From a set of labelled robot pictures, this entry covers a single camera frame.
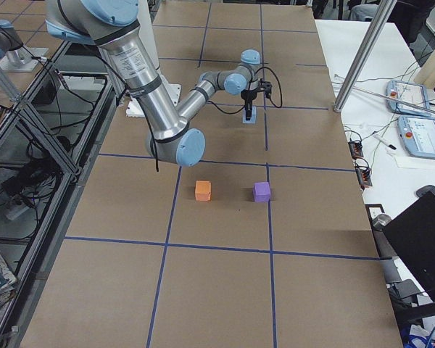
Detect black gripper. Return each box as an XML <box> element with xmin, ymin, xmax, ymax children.
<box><xmin>241</xmin><ymin>89</ymin><xmax>257</xmax><ymax>120</ymax></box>

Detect light blue foam block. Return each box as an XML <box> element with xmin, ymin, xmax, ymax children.
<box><xmin>242</xmin><ymin>109</ymin><xmax>257</xmax><ymax>124</ymax></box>

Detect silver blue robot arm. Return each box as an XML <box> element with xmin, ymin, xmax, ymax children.
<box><xmin>46</xmin><ymin>1</ymin><xmax>261</xmax><ymax>167</ymax></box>

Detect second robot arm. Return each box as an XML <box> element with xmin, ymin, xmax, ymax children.
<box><xmin>0</xmin><ymin>20</ymin><xmax>49</xmax><ymax>73</ymax></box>

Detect purple foam block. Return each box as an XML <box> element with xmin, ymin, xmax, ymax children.
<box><xmin>252</xmin><ymin>181</ymin><xmax>271</xmax><ymax>202</ymax></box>

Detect orange foam block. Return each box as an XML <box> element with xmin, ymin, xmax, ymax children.
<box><xmin>194</xmin><ymin>181</ymin><xmax>212</xmax><ymax>202</ymax></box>

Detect long metal rod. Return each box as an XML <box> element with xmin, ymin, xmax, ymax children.
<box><xmin>352</xmin><ymin>86</ymin><xmax>435</xmax><ymax>114</ymax></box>

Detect black marker pen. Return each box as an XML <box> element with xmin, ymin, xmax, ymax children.
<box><xmin>373</xmin><ymin>133</ymin><xmax>397</xmax><ymax>150</ymax></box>

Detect upper teach pendant tablet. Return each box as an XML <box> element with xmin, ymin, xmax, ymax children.
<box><xmin>386</xmin><ymin>80</ymin><xmax>431</xmax><ymax>117</ymax></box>

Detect teach pendant tablet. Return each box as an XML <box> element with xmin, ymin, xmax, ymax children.
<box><xmin>397</xmin><ymin>115</ymin><xmax>435</xmax><ymax>160</ymax></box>
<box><xmin>386</xmin><ymin>80</ymin><xmax>431</xmax><ymax>117</ymax></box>

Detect lower teach pendant tablet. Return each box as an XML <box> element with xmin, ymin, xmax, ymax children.
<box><xmin>397</xmin><ymin>115</ymin><xmax>435</xmax><ymax>160</ymax></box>

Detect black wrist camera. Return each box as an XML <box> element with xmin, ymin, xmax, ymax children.
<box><xmin>257</xmin><ymin>79</ymin><xmax>273</xmax><ymax>99</ymax></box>

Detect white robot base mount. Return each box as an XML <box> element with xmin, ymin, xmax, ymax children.
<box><xmin>126</xmin><ymin>81</ymin><xmax>182</xmax><ymax>117</ymax></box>

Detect aluminium frame post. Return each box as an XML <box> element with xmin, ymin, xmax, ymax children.
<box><xmin>333</xmin><ymin>0</ymin><xmax>397</xmax><ymax>112</ymax></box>

